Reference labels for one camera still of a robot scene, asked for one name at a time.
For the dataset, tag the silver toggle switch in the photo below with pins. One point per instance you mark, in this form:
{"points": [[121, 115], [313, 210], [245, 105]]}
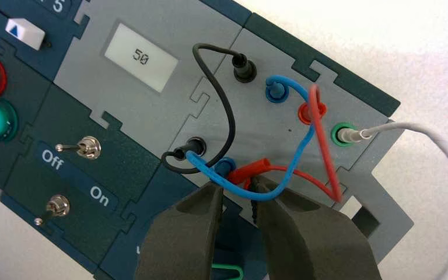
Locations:
{"points": [[59, 205], [88, 147]]}

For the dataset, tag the green banana socket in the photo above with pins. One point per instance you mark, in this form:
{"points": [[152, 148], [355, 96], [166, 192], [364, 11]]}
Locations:
{"points": [[334, 135]]}

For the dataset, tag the white display screen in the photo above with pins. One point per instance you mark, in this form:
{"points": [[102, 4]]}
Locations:
{"points": [[141, 58]]}

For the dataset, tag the dark rotary knob green outline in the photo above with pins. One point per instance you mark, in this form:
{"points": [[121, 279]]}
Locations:
{"points": [[228, 267]]}

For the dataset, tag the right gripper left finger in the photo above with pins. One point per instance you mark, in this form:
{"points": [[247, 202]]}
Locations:
{"points": [[185, 243]]}

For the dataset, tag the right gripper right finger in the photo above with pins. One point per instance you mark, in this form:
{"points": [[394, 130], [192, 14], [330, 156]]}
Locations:
{"points": [[313, 243]]}

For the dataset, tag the blue grey control box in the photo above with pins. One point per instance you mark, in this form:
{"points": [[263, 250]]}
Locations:
{"points": [[139, 123]]}

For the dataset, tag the white slider knob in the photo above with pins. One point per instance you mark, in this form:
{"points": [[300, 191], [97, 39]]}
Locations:
{"points": [[25, 34]]}

